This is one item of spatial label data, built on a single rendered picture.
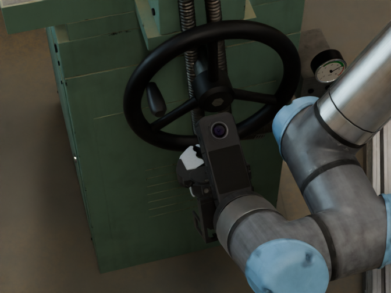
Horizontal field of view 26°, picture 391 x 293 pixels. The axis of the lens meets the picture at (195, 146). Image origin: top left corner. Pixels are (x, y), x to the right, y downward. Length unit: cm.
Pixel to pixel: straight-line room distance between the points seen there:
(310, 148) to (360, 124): 6
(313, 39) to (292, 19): 16
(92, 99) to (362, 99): 73
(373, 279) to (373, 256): 92
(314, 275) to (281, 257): 4
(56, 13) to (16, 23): 7
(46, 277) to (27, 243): 11
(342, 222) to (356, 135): 11
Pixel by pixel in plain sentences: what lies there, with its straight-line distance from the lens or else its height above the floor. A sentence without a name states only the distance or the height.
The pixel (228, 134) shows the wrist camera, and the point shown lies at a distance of 101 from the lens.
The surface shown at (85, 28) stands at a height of 82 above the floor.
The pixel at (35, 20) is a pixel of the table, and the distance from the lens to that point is 139.
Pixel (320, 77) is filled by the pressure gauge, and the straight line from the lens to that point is 159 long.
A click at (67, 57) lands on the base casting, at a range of 147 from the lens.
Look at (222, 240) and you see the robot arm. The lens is 97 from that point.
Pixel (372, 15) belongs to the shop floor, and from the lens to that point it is 267.
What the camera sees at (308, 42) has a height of 62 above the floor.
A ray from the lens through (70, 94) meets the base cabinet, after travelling 154.
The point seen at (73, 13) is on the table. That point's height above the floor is 86.
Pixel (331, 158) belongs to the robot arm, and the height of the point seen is 106.
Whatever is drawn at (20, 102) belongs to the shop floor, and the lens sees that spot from 243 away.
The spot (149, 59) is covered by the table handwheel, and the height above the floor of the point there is 91.
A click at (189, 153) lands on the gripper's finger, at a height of 91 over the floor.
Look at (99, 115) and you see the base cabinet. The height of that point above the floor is 59.
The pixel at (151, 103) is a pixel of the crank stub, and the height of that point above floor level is 87.
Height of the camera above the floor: 182
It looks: 53 degrees down
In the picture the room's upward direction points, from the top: straight up
